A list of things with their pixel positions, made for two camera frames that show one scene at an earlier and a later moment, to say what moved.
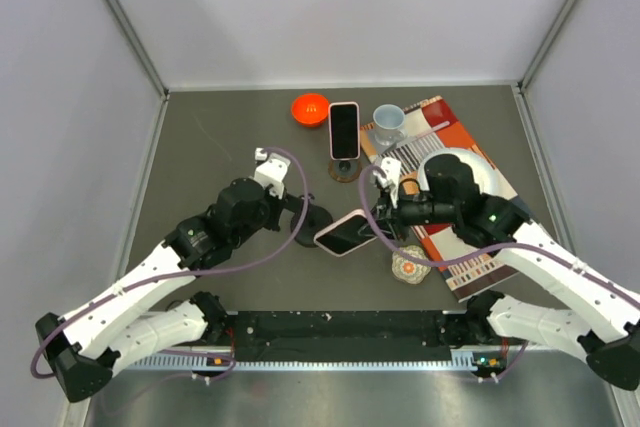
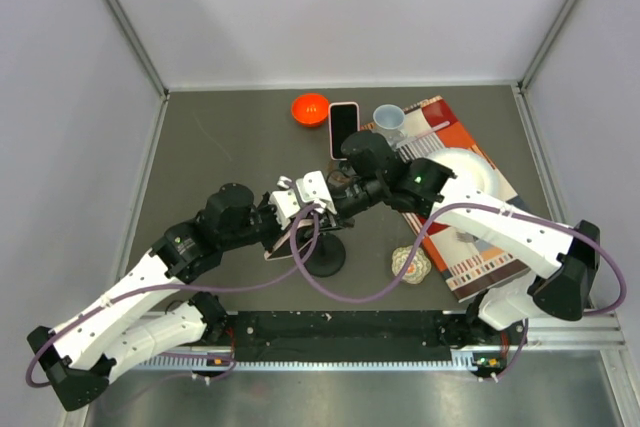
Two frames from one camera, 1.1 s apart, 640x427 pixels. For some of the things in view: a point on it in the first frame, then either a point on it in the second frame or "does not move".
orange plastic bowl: [310, 109] does not move
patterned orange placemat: [432, 126] does not move
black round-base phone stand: [316, 219] → [328, 256]
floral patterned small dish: [407, 269] does not move
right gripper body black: [396, 218] → [345, 208]
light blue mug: [388, 123] does not move
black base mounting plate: [344, 336] does not move
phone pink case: [346, 235] → [283, 248]
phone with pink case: [344, 130] does not move
